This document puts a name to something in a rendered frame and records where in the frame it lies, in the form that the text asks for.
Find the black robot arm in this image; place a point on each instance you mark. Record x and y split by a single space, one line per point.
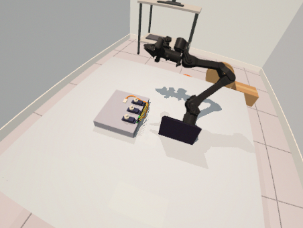
190 61

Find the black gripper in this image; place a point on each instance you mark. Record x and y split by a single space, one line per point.
158 50

